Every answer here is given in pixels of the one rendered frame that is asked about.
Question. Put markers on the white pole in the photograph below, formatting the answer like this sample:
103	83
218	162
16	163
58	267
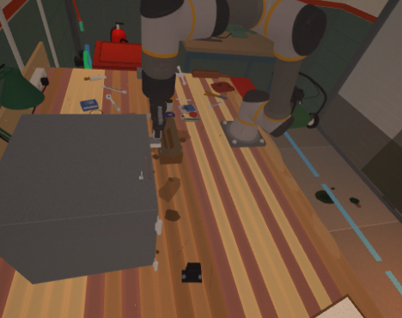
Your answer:
48	33
9	34

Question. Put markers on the white spanner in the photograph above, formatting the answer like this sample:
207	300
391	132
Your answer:
181	76

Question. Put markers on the green wheeled machine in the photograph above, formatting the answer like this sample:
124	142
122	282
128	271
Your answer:
302	114

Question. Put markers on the beige board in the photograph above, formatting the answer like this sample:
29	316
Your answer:
340	308

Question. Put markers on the silver spanner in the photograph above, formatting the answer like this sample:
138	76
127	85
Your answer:
113	102
114	89

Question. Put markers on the black plug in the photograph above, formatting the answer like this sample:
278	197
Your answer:
44	81

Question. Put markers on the red fire extinguisher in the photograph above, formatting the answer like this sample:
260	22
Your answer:
118	33

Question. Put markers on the red disc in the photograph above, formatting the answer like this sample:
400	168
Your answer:
192	115

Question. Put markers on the white wall socket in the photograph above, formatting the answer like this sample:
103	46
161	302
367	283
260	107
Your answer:
37	75

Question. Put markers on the grey steel parts cabinet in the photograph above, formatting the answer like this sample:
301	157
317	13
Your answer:
71	185

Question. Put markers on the blue flat box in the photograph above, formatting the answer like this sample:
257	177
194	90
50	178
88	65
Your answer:
89	104

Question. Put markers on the reddish brown bar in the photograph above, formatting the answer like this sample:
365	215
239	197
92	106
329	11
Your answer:
209	73

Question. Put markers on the small white tool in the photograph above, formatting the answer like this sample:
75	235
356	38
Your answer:
216	104

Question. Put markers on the brown wooden chunk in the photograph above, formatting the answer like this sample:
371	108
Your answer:
172	215

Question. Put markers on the green cloth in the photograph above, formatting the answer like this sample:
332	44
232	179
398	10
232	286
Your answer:
240	30

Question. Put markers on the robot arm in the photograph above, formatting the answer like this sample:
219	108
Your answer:
280	96

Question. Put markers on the red toolbox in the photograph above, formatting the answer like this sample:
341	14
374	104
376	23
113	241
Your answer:
118	54

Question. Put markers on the grey square base plate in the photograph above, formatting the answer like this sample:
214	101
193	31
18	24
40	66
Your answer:
259	142

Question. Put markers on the red flat box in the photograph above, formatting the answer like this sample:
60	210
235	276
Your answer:
244	85

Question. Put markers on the green and blue bottle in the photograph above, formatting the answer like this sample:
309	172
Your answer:
87	58

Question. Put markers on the dark red rag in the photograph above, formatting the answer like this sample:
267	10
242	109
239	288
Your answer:
222	87

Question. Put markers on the brown wooden wedge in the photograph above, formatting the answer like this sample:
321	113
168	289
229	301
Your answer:
169	189

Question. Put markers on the white cabinet hinge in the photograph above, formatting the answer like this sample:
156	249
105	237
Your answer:
158	226
155	265

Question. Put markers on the brown workbench blue frame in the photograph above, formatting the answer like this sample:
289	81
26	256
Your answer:
227	46

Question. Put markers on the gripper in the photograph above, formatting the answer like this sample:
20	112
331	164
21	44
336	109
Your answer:
158	87

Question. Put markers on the blue and white box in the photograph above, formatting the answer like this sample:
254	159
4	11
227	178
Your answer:
187	108

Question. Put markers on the green desk lamp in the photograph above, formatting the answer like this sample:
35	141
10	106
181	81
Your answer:
17	91

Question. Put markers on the brown wooden block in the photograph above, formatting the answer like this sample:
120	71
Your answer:
170	158

